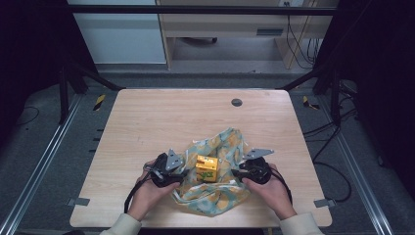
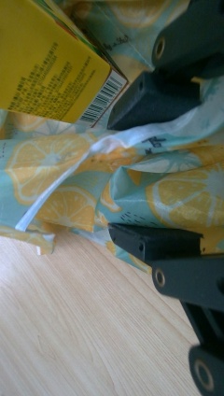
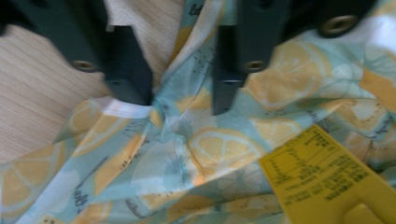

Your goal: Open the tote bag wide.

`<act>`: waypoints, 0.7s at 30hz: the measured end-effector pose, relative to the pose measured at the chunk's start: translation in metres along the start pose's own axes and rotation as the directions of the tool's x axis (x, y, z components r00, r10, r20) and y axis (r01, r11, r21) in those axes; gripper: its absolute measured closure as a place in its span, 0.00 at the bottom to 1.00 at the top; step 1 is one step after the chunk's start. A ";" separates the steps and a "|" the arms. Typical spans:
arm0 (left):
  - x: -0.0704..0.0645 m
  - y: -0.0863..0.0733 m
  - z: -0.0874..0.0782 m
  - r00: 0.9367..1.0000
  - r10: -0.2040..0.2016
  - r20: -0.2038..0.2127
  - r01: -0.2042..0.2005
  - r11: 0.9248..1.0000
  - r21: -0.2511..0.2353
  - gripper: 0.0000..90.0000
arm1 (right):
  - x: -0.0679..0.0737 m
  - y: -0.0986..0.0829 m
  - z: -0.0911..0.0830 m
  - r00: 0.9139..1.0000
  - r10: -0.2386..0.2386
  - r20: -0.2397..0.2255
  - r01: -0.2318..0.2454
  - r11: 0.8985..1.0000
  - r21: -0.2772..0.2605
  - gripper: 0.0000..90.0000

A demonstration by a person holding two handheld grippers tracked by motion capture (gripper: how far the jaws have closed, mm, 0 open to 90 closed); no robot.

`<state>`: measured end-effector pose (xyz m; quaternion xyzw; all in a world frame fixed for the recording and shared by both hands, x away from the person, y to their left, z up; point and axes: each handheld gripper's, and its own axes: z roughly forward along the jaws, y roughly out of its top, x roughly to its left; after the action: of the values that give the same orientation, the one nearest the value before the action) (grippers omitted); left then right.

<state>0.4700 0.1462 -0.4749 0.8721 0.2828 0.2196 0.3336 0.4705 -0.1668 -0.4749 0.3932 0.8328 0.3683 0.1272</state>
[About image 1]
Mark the grey table grommet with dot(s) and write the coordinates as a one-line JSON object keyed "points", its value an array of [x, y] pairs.
{"points": [[236, 102]]}

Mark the person's right hand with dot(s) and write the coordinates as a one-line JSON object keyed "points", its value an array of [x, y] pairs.
{"points": [[270, 196]]}

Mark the lemon print cloth bag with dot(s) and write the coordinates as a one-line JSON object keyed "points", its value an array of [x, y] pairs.
{"points": [[212, 199]]}

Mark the person's left hand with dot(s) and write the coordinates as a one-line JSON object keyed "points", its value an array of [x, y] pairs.
{"points": [[148, 196]]}

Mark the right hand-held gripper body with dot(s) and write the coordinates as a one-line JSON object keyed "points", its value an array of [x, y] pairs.
{"points": [[257, 168]]}

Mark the yellow carton box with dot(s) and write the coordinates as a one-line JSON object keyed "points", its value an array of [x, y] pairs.
{"points": [[207, 168]]}

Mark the yellow black striped tape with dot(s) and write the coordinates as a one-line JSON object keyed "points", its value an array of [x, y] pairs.
{"points": [[308, 103], [99, 102]]}

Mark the grey table bracket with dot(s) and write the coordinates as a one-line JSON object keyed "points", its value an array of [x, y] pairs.
{"points": [[78, 201], [324, 203]]}

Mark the black metal stand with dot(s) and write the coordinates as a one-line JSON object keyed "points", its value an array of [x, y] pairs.
{"points": [[335, 98], [63, 94]]}

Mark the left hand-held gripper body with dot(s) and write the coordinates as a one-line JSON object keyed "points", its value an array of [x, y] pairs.
{"points": [[168, 169]]}

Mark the white cabinet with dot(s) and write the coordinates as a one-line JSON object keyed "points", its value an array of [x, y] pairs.
{"points": [[120, 39]]}

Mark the aluminium floor rail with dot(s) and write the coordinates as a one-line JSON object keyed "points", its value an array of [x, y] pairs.
{"points": [[39, 166], [357, 176]]}

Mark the black horizontal frame bar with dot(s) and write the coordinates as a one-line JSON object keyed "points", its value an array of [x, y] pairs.
{"points": [[195, 9]]}

